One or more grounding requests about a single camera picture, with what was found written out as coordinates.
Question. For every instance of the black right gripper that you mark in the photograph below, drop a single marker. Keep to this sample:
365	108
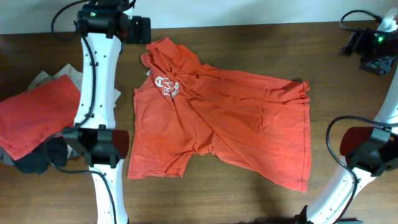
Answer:
374	62

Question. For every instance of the folded beige garment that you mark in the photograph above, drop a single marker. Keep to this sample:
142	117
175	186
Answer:
57	92

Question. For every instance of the orange t-shirt with white print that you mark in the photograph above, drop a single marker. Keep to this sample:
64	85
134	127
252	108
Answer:
186	107

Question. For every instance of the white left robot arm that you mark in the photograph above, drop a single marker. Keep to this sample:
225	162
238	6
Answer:
104	27

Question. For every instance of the folded black garment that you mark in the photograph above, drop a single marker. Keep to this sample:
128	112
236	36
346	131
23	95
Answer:
36	162

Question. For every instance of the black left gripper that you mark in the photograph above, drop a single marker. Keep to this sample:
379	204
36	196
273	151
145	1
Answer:
137	30

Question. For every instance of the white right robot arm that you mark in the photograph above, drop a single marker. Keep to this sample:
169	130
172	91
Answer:
370	150

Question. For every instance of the folded red shirt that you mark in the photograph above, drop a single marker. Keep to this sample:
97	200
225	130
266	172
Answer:
24	128

